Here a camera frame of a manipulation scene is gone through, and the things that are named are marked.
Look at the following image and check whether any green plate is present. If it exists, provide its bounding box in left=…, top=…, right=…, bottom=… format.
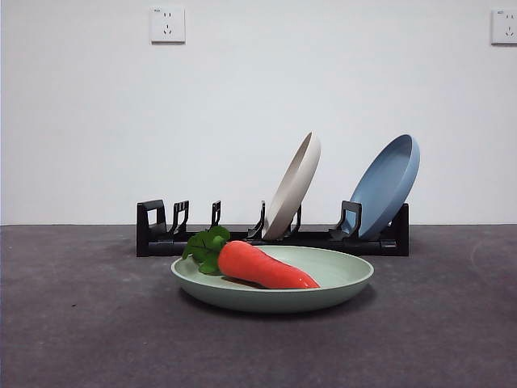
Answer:
left=169, top=245, right=376, bottom=315

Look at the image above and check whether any orange carrot with green leaves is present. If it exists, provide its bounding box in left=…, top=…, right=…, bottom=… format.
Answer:
left=181, top=225, right=322, bottom=290

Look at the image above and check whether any white wall socket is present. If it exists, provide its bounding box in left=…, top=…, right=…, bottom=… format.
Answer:
left=150, top=6, right=187, bottom=44
left=490, top=8, right=517, bottom=46

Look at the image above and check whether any blue plate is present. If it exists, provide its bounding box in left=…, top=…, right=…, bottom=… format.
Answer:
left=347, top=133, right=421, bottom=240

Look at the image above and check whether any black plate rack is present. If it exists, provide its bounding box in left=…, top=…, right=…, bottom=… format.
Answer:
left=136, top=198, right=410, bottom=258

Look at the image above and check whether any beige plate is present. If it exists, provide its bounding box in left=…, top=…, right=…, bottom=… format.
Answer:
left=261, top=130, right=322, bottom=240

